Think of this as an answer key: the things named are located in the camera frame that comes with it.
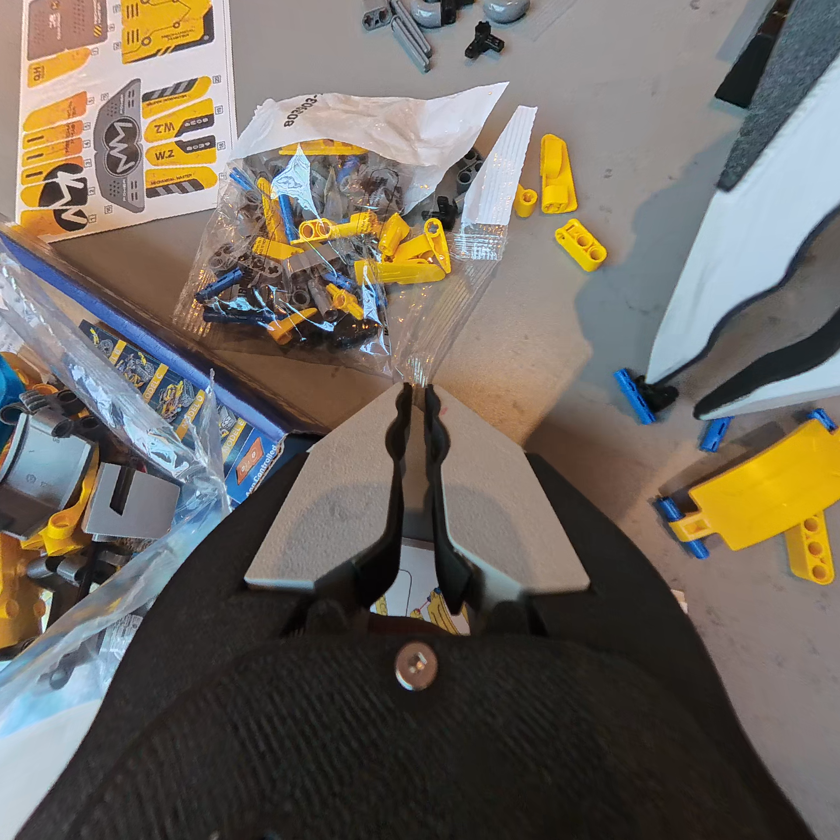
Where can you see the yellow curved liftarm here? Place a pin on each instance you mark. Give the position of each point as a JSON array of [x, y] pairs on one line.
[[558, 177]]

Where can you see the yellow five-hole beam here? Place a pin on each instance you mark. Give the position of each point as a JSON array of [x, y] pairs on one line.
[[814, 551]]

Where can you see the black pin connector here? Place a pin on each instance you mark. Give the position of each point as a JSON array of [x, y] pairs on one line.
[[663, 397]]

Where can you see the large white label parts bag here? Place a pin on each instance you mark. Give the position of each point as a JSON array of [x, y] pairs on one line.
[[98, 394]]

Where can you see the clear bag of small pins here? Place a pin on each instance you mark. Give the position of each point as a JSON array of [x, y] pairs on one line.
[[367, 124]]

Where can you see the yellow panel brick blue pin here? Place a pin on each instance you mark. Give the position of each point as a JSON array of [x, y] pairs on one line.
[[768, 492]]

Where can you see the blue cardboard kit box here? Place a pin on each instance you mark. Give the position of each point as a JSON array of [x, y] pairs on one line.
[[197, 387]]

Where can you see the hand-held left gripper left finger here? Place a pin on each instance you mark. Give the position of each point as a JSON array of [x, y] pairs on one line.
[[321, 518]]

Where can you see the sticker sheet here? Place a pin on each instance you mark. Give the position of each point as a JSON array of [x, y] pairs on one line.
[[124, 118]]

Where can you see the open instruction booklet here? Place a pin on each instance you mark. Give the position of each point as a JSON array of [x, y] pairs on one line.
[[417, 577]]

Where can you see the yellow small bush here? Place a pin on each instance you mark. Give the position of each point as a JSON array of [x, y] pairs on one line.
[[525, 202]]

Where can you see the yellow short holed beam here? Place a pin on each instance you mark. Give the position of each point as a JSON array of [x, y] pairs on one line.
[[581, 244]]

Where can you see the grey dome part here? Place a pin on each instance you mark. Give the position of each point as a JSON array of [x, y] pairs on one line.
[[505, 10]]

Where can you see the grey pin connector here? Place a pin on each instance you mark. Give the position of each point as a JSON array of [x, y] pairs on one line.
[[375, 14]]

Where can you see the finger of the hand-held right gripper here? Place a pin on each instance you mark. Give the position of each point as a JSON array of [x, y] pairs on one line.
[[741, 249], [787, 387]]

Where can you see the black cross connector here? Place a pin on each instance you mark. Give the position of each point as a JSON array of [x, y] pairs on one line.
[[484, 40]]

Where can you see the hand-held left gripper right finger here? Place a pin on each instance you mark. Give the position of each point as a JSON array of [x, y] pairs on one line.
[[512, 518]]

